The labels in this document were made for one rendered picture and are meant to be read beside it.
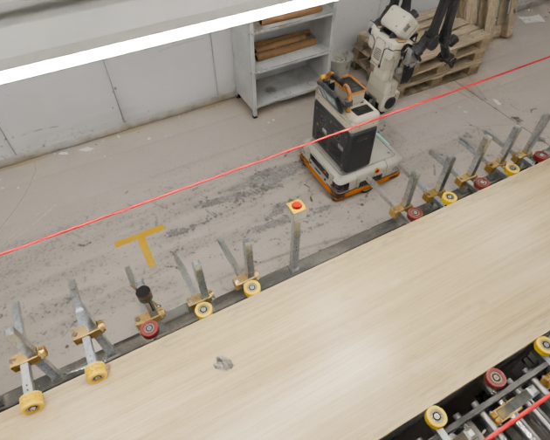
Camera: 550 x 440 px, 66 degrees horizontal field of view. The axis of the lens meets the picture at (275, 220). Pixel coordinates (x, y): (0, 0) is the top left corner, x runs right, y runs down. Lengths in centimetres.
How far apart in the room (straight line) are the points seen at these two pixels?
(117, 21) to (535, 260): 220
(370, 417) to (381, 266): 72
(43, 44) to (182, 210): 295
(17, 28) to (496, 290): 210
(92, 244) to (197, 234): 82
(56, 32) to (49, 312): 278
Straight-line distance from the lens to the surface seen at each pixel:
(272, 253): 330
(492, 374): 209
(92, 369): 197
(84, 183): 416
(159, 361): 198
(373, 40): 338
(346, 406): 188
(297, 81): 482
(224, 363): 191
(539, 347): 224
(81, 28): 80
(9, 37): 81
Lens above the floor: 268
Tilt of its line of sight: 50 degrees down
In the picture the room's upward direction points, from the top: straight up
